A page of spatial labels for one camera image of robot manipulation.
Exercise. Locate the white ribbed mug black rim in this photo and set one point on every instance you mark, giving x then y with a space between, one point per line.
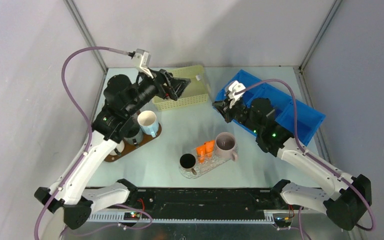
117 151

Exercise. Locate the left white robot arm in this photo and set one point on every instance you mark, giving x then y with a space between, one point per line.
68 192

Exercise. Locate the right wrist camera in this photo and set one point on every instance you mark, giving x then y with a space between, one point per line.
234 92

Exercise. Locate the orange toothpaste tube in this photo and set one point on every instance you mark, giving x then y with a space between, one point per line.
209 148
201 153

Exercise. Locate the clear textured plastic box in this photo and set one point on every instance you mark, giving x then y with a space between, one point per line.
206 157

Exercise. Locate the blue plastic divided bin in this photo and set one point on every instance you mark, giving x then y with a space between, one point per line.
308 119

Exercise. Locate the yellow perforated plastic basket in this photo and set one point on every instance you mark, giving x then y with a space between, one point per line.
197 92

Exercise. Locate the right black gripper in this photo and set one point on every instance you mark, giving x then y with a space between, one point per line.
223 106

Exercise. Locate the light blue mug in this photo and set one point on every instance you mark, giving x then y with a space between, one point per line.
148 122

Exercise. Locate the pink mug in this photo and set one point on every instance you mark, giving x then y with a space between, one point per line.
226 146

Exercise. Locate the clear textured oval tray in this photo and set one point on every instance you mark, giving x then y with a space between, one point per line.
208 166

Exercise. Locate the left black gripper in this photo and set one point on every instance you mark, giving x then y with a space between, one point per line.
175 86

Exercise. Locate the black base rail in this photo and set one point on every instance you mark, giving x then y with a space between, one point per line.
208 204

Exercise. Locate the dark grey mug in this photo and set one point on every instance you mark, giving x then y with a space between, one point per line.
134 136

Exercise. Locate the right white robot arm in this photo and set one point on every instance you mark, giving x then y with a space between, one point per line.
342 197

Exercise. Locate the brown mug black inside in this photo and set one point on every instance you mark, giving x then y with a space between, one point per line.
187 161

